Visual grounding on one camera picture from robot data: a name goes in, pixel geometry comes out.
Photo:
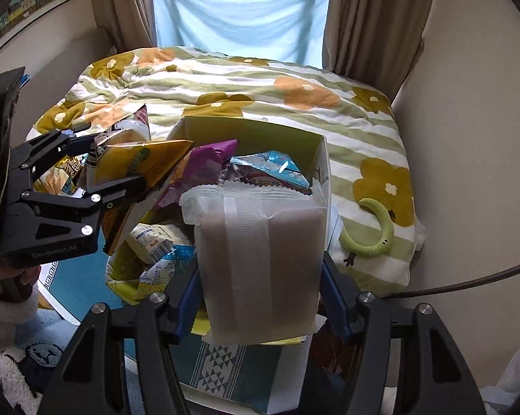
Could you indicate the white orange snack packet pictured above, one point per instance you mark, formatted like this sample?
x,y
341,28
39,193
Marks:
x,y
132,132

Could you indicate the wall poster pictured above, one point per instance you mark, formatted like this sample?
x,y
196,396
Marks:
x,y
30,0

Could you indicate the green cardboard box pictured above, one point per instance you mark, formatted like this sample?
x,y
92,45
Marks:
x,y
285,142

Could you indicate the teal triangle patterned book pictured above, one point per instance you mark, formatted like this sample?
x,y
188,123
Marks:
x,y
229,367

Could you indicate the beige curtain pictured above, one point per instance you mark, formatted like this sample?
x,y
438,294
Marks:
x,y
125,4
372,21

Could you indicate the floral striped blanket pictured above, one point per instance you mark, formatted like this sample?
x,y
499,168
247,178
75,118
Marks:
x,y
285,108

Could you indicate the white cloth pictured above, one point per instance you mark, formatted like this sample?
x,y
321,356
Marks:
x,y
502,376

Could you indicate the white yellow snack packet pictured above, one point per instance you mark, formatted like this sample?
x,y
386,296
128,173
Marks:
x,y
154,240

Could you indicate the blue white printed snack packet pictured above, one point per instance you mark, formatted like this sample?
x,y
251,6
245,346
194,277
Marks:
x,y
164,272

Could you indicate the person's left hand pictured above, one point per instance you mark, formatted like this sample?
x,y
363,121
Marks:
x,y
24,273

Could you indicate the green crescent toy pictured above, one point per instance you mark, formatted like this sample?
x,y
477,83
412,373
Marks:
x,y
383,233

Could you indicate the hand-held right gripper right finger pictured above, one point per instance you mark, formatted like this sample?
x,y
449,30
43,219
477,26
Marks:
x,y
335,302

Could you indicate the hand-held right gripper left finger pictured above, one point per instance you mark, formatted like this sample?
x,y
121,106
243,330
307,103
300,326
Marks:
x,y
186,307

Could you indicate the purple yellow snack packet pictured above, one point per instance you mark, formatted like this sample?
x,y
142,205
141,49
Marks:
x,y
195,164

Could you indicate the light blue snack packet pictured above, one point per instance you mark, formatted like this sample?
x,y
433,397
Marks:
x,y
273,170

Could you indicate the blue window cloth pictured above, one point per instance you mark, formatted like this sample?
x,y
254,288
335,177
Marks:
x,y
242,13

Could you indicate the teal table mat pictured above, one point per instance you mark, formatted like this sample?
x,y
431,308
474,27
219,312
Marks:
x,y
82,285

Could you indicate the translucent packet of brown snack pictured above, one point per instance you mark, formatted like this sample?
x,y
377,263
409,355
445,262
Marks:
x,y
260,259

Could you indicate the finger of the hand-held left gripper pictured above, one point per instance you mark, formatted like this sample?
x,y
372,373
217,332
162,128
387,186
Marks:
x,y
48,149
112,190

